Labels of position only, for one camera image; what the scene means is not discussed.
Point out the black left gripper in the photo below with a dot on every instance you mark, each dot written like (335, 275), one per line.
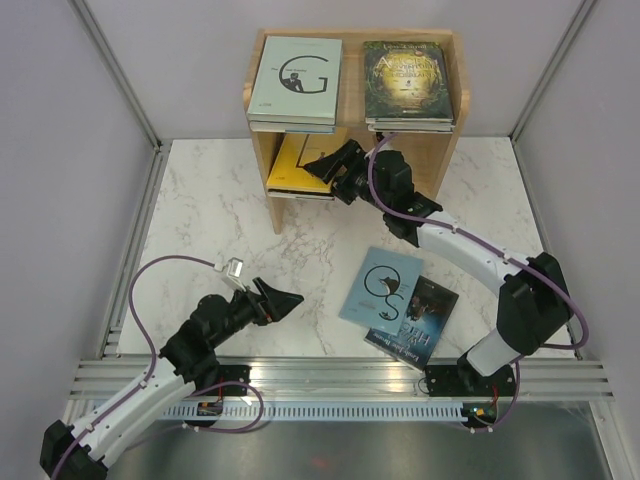
(280, 302)

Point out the yellow paperback book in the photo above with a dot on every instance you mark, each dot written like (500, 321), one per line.
(287, 173)

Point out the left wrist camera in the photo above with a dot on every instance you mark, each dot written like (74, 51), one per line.
(231, 273)

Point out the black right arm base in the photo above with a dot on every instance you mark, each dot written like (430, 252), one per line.
(457, 381)

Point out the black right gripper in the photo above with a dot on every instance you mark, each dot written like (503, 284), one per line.
(352, 156)

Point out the aluminium frame post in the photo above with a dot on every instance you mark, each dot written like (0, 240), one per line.
(558, 57)
(101, 44)

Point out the pale green Gatsby book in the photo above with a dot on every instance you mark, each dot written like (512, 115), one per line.
(297, 81)

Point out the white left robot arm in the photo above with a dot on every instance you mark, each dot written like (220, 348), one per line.
(185, 366)

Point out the white slotted cable duct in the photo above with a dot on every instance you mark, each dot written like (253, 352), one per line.
(238, 410)

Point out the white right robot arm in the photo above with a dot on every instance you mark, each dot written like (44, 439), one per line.
(533, 302)

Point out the purple Robinson Crusoe book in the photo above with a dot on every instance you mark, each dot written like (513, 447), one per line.
(411, 126)

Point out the right aluminium frame post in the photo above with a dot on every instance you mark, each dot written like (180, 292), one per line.
(558, 57)

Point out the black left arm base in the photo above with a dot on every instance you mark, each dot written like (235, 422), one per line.
(230, 382)

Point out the black Moon and Sixpence book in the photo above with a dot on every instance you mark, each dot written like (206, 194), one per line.
(300, 195)

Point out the light blue paperback book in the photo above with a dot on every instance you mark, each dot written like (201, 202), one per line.
(381, 291)

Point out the blue 20000 Leagues book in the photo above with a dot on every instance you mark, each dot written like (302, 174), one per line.
(294, 128)

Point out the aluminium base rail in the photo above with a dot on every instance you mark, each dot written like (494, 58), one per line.
(325, 378)

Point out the dark Wuthering Heights book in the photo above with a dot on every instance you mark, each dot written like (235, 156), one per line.
(429, 310)

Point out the green Alice Wonderland book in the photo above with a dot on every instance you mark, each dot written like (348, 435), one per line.
(406, 82)

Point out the left aluminium frame post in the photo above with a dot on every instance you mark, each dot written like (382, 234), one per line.
(101, 44)

